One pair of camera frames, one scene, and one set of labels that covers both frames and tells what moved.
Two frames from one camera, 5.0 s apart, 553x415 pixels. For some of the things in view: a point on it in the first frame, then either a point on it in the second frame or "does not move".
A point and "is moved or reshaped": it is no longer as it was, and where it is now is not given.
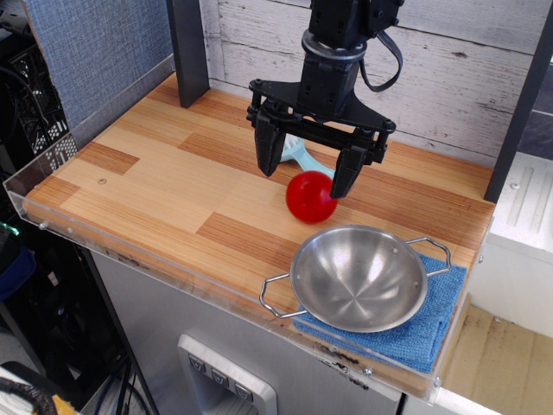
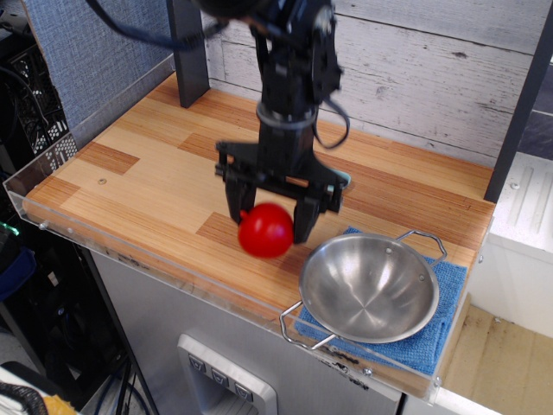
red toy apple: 308,197 is moved or reshaped
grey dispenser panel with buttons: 221,386 does not move
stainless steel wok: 355,277 is moved or reshaped
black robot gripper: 324,107 -> 284,158
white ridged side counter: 522,222 does not move
